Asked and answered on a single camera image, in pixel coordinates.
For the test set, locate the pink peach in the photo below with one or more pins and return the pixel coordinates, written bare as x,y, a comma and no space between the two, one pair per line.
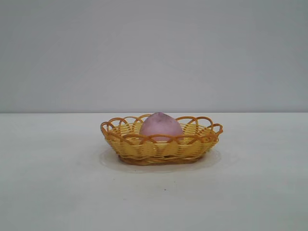
160,127

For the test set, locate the yellow woven wicker basket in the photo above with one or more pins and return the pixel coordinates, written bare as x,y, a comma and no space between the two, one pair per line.
149,151

